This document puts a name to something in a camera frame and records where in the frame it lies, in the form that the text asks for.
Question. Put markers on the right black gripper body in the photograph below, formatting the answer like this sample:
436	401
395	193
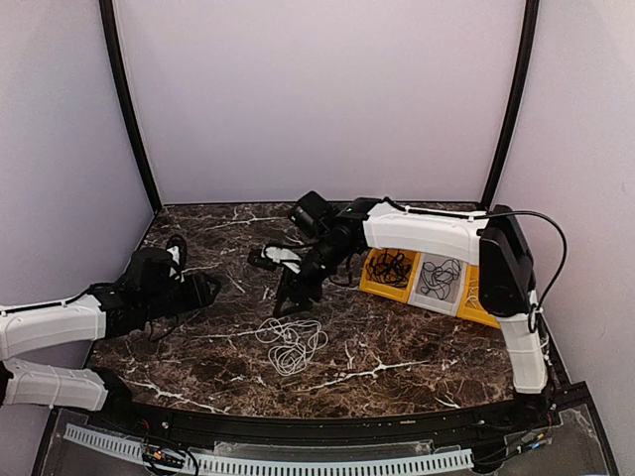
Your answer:
314	287

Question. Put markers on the left black frame post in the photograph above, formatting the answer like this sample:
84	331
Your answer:
127	108

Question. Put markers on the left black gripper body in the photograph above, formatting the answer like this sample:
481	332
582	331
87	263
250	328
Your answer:
197	297

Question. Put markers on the left yellow plastic bin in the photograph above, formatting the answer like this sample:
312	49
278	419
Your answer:
389	273

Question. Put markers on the black front rail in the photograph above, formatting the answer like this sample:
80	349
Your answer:
477	426

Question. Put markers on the white slotted cable duct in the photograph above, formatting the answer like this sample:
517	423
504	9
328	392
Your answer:
227	458

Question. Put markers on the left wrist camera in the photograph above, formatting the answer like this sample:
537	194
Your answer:
178	248

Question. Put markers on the black frame post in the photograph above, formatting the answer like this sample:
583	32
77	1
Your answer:
127	108
522	63

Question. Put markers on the yellow plastic bin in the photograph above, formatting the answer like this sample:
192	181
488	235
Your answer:
470	307
389	273

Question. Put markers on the white plastic bin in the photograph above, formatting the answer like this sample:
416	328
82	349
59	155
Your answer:
438	284

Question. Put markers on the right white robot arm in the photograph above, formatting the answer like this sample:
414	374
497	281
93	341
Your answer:
491	241

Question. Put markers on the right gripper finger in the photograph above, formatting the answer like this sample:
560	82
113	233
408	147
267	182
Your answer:
289	306
282	296

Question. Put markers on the right black frame post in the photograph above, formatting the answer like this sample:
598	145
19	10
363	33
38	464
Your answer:
522	63

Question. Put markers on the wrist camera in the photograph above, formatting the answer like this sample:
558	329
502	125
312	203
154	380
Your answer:
270	257
178	248

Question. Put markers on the right yellow plastic bin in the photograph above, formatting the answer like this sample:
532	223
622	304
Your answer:
470	307

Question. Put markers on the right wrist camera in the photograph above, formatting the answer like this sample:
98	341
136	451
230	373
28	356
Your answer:
270	257

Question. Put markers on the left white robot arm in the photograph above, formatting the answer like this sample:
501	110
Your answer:
154	285

